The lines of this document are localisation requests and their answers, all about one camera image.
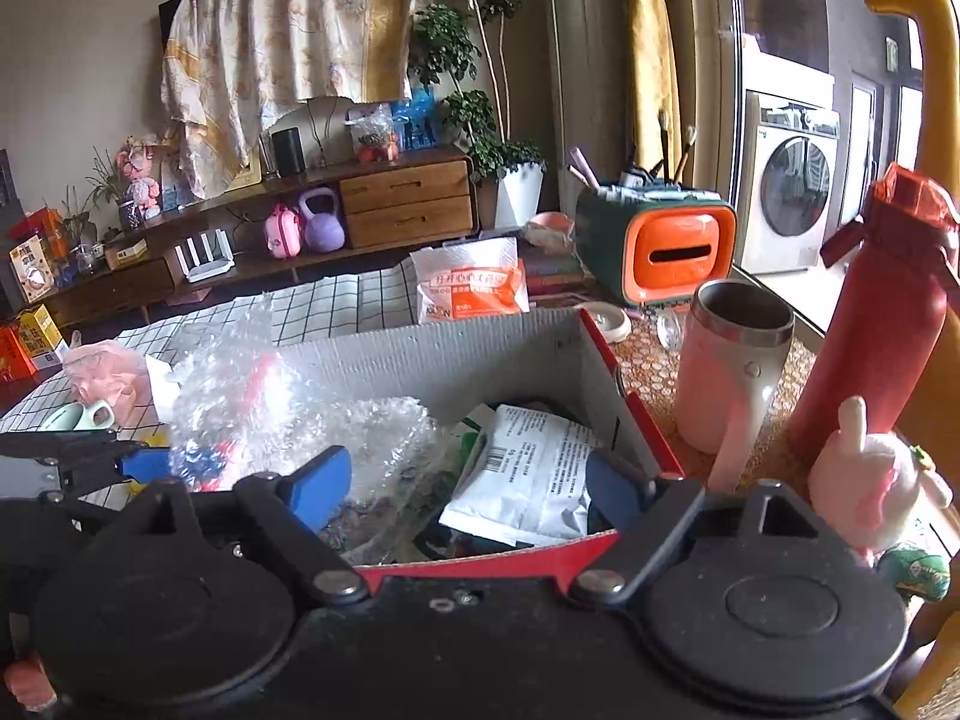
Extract white shell shaped ornament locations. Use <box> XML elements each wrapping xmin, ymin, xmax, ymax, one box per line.
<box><xmin>265</xmin><ymin>95</ymin><xmax>362</xmax><ymax>175</ymax></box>

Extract pink plastic bag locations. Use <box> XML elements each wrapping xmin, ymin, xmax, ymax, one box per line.
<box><xmin>62</xmin><ymin>339</ymin><xmax>152</xmax><ymax>422</ymax></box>

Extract pink steel tumbler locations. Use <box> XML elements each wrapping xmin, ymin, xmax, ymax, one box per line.
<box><xmin>673</xmin><ymin>278</ymin><xmax>797</xmax><ymax>494</ymax></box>

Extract black cylinder speaker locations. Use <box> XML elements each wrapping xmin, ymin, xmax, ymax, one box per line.
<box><xmin>269</xmin><ymin>127</ymin><xmax>308</xmax><ymax>178</ymax></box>

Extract blue packet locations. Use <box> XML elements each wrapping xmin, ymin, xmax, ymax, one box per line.
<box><xmin>393</xmin><ymin>85</ymin><xmax>440</xmax><ymax>152</ymax></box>

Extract floral cloth covered television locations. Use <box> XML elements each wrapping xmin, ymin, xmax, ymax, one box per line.
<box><xmin>157</xmin><ymin>0</ymin><xmax>422</xmax><ymax>197</ymax></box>

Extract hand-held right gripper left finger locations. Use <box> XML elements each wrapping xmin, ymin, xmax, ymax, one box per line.
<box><xmin>81</xmin><ymin>446</ymin><xmax>370</xmax><ymax>610</ymax></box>

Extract pink rabbit plush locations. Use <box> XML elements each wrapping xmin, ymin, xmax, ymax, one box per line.
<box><xmin>807</xmin><ymin>395</ymin><xmax>955</xmax><ymax>565</ymax></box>

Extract yellow giraffe toy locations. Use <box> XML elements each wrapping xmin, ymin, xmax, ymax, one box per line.
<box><xmin>861</xmin><ymin>0</ymin><xmax>960</xmax><ymax>200</ymax></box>

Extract stack of books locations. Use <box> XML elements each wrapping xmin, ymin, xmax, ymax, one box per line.
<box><xmin>520</xmin><ymin>253</ymin><xmax>595</xmax><ymax>302</ymax></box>

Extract beige patterned table mat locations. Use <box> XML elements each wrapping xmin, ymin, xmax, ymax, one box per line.
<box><xmin>613</xmin><ymin>306</ymin><xmax>820</xmax><ymax>470</ymax></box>

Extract red cardboard box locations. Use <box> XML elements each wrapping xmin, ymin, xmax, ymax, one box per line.
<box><xmin>266</xmin><ymin>306</ymin><xmax>689</xmax><ymax>595</ymax></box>

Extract white washing machine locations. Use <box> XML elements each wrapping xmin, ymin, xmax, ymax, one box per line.
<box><xmin>738</xmin><ymin>88</ymin><xmax>842</xmax><ymax>276</ymax></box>

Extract yellow carton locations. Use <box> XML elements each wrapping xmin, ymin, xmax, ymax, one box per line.
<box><xmin>16</xmin><ymin>304</ymin><xmax>66</xmax><ymax>371</ymax></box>

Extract pink doll bouquet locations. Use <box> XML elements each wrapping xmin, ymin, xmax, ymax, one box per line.
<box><xmin>115</xmin><ymin>135</ymin><xmax>179</xmax><ymax>216</ymax></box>

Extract green printed pouch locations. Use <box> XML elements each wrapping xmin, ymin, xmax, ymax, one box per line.
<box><xmin>876</xmin><ymin>546</ymin><xmax>951</xmax><ymax>602</ymax></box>

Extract white shallow dish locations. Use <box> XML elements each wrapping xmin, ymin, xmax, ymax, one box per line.
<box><xmin>580</xmin><ymin>301</ymin><xmax>632</xmax><ymax>344</ymax></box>

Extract person's left hand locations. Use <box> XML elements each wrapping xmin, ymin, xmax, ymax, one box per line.
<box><xmin>6</xmin><ymin>658</ymin><xmax>59</xmax><ymax>712</ymax></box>

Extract pink small bowl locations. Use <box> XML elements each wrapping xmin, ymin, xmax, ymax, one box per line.
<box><xmin>523</xmin><ymin>211</ymin><xmax>576</xmax><ymax>254</ymax></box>

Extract orange gift boxes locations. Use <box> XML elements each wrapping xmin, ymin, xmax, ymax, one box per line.
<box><xmin>6</xmin><ymin>207</ymin><xmax>74</xmax><ymax>302</ymax></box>

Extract small potted plant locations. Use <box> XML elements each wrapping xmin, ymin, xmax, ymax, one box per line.
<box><xmin>62</xmin><ymin>148</ymin><xmax>145</xmax><ymax>235</ymax></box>

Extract green and white mug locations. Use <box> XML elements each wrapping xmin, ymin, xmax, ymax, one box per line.
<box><xmin>40</xmin><ymin>400</ymin><xmax>116</xmax><ymax>434</ymax></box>

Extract purple kettlebell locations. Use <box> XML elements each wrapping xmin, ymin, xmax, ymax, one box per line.
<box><xmin>298</xmin><ymin>187</ymin><xmax>347</xmax><ymax>254</ymax></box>

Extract orange and green desk organizer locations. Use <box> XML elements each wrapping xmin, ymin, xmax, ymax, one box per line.
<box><xmin>566</xmin><ymin>109</ymin><xmax>740</xmax><ymax>308</ymax></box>

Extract white router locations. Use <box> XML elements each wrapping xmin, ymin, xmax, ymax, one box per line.
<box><xmin>166</xmin><ymin>228</ymin><xmax>236</xmax><ymax>285</ymax></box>

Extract covered standing air conditioner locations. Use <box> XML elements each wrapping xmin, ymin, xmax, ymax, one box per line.
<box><xmin>538</xmin><ymin>0</ymin><xmax>640</xmax><ymax>192</ymax></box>

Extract small white box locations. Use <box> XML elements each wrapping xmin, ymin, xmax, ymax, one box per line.
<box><xmin>103</xmin><ymin>238</ymin><xmax>149</xmax><ymax>271</ymax></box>

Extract white barcode packet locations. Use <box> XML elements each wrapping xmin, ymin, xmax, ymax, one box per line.
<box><xmin>438</xmin><ymin>403</ymin><xmax>625</xmax><ymax>550</ymax></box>

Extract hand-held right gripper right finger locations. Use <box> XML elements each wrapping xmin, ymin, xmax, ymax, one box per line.
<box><xmin>570</xmin><ymin>450</ymin><xmax>820</xmax><ymax>607</ymax></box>

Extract red water bottle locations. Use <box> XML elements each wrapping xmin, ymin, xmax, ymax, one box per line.
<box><xmin>786</xmin><ymin>162</ymin><xmax>960</xmax><ymax>460</ymax></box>

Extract wooden television cabinet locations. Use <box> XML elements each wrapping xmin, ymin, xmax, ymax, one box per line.
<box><xmin>43</xmin><ymin>148</ymin><xmax>482</xmax><ymax>327</ymax></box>

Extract red gift box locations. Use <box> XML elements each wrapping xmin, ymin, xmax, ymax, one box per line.
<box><xmin>0</xmin><ymin>323</ymin><xmax>36</xmax><ymax>385</ymax></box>

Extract white and orange packet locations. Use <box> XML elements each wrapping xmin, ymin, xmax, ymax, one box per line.
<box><xmin>408</xmin><ymin>237</ymin><xmax>531</xmax><ymax>326</ymax></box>

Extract pink kettlebell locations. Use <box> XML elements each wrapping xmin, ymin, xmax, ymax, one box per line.
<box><xmin>263</xmin><ymin>202</ymin><xmax>305</xmax><ymax>260</ymax></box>

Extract clear bubble wrap bag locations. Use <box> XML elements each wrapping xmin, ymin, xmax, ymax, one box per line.
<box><xmin>166</xmin><ymin>298</ymin><xmax>455</xmax><ymax>565</ymax></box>

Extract yellow curtain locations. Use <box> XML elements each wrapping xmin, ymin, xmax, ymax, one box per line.
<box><xmin>621</xmin><ymin>0</ymin><xmax>685</xmax><ymax>160</ymax></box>

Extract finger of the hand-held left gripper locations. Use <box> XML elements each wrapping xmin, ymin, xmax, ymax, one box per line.
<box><xmin>115</xmin><ymin>444</ymin><xmax>175</xmax><ymax>485</ymax></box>

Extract tall potted tree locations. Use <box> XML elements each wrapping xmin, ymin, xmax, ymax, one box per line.
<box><xmin>409</xmin><ymin>0</ymin><xmax>548</xmax><ymax>231</ymax></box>

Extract clear bag of fruit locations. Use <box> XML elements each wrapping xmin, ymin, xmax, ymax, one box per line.
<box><xmin>346</xmin><ymin>103</ymin><xmax>400</xmax><ymax>165</ymax></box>

